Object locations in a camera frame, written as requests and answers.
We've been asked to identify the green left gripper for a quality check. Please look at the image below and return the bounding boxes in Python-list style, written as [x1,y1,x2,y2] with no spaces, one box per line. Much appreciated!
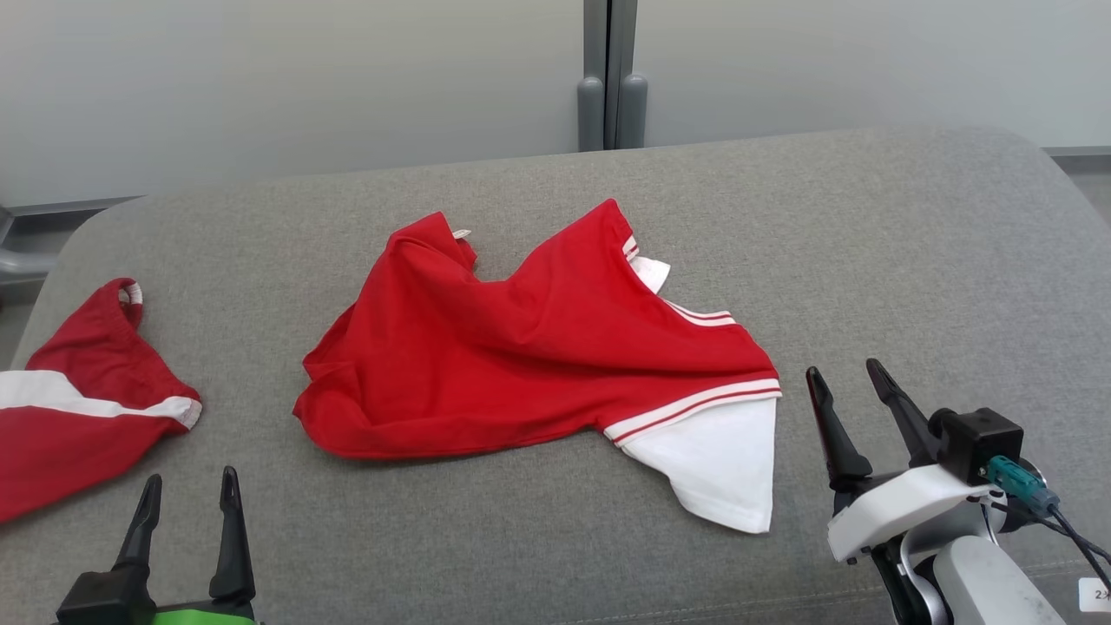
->
[113,466,261,625]

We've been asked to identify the grey metal frame leg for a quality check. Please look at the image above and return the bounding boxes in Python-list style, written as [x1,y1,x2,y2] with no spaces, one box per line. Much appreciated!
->
[0,208,55,283]

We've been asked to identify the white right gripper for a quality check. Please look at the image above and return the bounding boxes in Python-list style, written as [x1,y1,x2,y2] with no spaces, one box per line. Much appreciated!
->
[805,359,995,565]

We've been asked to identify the grey partition post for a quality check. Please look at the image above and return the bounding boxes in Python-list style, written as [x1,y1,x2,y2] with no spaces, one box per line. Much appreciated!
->
[577,0,649,151]

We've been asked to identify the red Bulls basketball jersey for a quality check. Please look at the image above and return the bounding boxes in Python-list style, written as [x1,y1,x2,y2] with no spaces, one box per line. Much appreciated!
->
[293,199,782,535]

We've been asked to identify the red shorts with white stripe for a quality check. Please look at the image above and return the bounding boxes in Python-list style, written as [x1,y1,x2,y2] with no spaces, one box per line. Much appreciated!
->
[0,278,203,526]

